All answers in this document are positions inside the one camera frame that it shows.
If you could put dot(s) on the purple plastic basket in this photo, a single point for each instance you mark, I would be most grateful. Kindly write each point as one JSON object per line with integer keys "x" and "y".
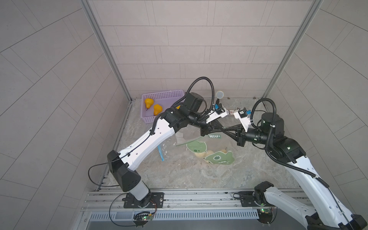
{"x": 165, "y": 99}

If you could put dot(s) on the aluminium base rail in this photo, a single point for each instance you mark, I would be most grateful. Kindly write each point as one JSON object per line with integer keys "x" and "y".
{"x": 177, "y": 204}

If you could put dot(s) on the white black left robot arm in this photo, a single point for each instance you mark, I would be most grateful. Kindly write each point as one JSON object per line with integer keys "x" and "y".
{"x": 123, "y": 164}

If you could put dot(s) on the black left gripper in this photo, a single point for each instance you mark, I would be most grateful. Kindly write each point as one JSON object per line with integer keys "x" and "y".
{"x": 205, "y": 127}

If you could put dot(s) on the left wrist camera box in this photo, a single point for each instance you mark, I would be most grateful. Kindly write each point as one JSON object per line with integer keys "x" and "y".
{"x": 217, "y": 111}

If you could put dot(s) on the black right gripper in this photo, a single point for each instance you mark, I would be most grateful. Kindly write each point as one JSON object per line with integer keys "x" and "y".
{"x": 241, "y": 140}

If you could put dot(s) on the blue zip-top bag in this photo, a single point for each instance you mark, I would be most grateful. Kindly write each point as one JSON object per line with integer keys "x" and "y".
{"x": 166, "y": 147}

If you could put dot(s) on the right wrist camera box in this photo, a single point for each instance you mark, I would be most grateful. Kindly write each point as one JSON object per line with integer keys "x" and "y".
{"x": 244, "y": 117}

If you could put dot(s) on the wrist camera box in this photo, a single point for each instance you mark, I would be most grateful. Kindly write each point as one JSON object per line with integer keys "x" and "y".
{"x": 217, "y": 111}
{"x": 244, "y": 117}

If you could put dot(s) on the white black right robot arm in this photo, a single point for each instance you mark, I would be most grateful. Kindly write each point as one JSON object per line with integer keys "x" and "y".
{"x": 327, "y": 211}

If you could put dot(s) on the green zip-top bag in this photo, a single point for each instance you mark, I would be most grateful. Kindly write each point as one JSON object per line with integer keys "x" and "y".
{"x": 193, "y": 142}

